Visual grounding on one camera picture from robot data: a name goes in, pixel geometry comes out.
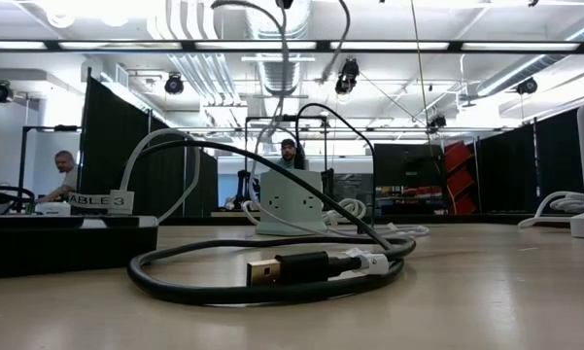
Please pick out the black background robot arm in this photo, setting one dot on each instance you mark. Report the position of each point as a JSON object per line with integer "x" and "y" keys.
{"x": 5, "y": 192}

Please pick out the white background box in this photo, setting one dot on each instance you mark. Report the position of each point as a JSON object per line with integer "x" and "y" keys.
{"x": 53, "y": 209}

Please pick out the black power strip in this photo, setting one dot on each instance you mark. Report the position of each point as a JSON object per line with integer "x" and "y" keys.
{"x": 53, "y": 248}

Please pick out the person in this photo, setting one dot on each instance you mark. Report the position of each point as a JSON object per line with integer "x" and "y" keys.
{"x": 68, "y": 175}
{"x": 288, "y": 153}

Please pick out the silver ventilation duct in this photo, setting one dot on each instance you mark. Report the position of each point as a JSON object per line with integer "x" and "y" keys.
{"x": 296, "y": 73}

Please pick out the black monitor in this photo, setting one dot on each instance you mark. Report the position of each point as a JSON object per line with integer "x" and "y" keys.
{"x": 408, "y": 165}

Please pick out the black aluminium table frame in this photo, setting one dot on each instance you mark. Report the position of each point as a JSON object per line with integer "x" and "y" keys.
{"x": 199, "y": 220}

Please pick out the black ceiling spotlight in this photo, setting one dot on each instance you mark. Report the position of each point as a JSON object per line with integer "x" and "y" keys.
{"x": 1, "y": 91}
{"x": 527, "y": 86}
{"x": 437, "y": 122}
{"x": 347, "y": 77}
{"x": 174, "y": 84}

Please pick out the red storage rack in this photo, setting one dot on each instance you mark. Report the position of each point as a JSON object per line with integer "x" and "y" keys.
{"x": 459, "y": 180}

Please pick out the black overhead light bar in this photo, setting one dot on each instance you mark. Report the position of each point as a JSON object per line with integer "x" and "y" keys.
{"x": 323, "y": 46}

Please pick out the mint green cube power strip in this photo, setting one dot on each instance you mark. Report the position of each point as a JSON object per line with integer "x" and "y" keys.
{"x": 291, "y": 204}

